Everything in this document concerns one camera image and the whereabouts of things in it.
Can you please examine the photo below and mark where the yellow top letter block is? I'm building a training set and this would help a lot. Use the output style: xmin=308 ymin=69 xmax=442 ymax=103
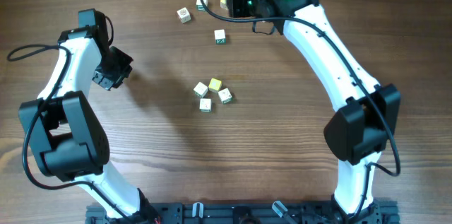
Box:
xmin=208 ymin=78 xmax=222 ymax=93

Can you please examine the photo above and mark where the plain white picture block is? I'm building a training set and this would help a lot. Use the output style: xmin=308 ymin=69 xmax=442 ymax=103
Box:
xmin=194 ymin=82 xmax=208 ymax=98

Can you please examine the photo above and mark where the white block green V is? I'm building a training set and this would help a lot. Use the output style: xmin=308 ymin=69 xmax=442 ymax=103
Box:
xmin=218 ymin=88 xmax=232 ymax=104

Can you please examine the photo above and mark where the white block green J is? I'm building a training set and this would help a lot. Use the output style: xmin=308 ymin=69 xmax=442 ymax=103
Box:
xmin=199 ymin=98 xmax=212 ymax=112

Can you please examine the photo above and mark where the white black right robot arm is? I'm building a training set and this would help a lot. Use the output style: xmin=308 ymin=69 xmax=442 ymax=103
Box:
xmin=227 ymin=0 xmax=400 ymax=223

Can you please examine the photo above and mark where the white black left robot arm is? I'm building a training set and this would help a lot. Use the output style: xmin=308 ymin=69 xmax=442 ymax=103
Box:
xmin=18 ymin=8 xmax=162 ymax=223

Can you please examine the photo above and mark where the yellow top plain block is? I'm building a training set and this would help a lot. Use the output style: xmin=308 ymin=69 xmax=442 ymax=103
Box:
xmin=220 ymin=0 xmax=228 ymax=10

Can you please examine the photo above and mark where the white block green Z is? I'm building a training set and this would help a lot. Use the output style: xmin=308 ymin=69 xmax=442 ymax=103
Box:
xmin=214 ymin=29 xmax=226 ymax=45

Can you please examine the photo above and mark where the white block green side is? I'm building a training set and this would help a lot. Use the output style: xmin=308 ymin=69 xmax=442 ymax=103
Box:
xmin=196 ymin=0 xmax=208 ymax=11

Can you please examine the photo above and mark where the white block brown drawing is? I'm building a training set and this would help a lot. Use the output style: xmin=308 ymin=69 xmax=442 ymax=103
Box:
xmin=177 ymin=7 xmax=191 ymax=23

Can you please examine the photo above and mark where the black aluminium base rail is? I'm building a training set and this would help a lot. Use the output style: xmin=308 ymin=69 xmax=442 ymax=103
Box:
xmin=85 ymin=200 xmax=401 ymax=224

